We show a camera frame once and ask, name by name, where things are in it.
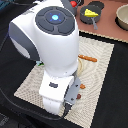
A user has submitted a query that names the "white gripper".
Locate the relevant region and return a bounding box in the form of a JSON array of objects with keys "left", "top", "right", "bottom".
[{"left": 39, "top": 72, "right": 81, "bottom": 115}]

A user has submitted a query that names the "yellow cheese wedge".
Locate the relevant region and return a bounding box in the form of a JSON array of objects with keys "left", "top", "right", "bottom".
[{"left": 84, "top": 9, "right": 98, "bottom": 17}]

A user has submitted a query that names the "red tomato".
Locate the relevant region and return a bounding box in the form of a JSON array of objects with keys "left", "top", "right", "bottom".
[{"left": 70, "top": 1, "right": 77, "bottom": 7}]

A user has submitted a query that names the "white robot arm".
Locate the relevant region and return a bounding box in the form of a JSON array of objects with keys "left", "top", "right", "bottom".
[{"left": 9, "top": 6, "right": 79, "bottom": 115}]

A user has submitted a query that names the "round wooden plate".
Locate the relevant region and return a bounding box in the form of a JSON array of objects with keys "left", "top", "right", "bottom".
[{"left": 77, "top": 59, "right": 84, "bottom": 76}]

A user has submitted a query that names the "grey frying pan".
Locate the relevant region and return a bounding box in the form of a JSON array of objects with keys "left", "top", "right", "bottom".
[{"left": 80, "top": 5, "right": 101, "bottom": 30}]

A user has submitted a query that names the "brown wooden tray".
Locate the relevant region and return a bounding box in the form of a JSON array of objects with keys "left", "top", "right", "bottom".
[{"left": 76, "top": 0, "right": 128, "bottom": 42}]

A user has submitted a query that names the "grey cooking pot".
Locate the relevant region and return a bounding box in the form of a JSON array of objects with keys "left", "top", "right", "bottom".
[{"left": 69, "top": 0, "right": 81, "bottom": 15}]

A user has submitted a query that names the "cream bowl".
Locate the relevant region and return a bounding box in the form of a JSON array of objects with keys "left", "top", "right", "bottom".
[{"left": 116, "top": 4, "right": 128, "bottom": 30}]

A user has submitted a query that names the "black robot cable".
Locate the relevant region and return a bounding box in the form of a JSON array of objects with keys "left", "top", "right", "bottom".
[{"left": 0, "top": 83, "right": 73, "bottom": 122}]

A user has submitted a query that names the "wooden handled knife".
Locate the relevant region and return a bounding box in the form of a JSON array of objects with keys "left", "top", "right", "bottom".
[{"left": 78, "top": 54, "right": 97, "bottom": 62}]

